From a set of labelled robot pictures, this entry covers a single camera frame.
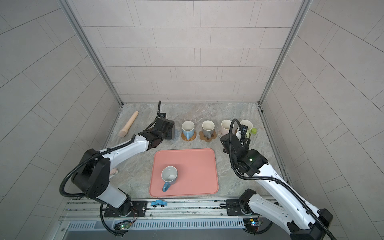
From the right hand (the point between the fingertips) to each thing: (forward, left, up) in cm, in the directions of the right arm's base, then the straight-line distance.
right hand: (230, 141), depth 75 cm
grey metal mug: (+8, +31, -1) cm, 32 cm away
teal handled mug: (+18, +9, -10) cm, 22 cm away
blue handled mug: (-9, +33, -16) cm, 38 cm away
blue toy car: (-22, +37, -15) cm, 45 cm away
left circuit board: (-30, +50, -13) cm, 60 cm away
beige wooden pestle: (+19, +65, -12) cm, 68 cm away
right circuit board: (-33, -6, -19) cm, 38 cm away
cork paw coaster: (+14, +13, -17) cm, 26 cm away
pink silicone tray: (-10, +18, -16) cm, 26 cm away
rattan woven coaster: (+13, +22, -16) cm, 30 cm away
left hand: (+17, +33, -7) cm, 38 cm away
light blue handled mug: (+19, +22, -11) cm, 31 cm away
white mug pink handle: (+18, -2, -10) cm, 20 cm away
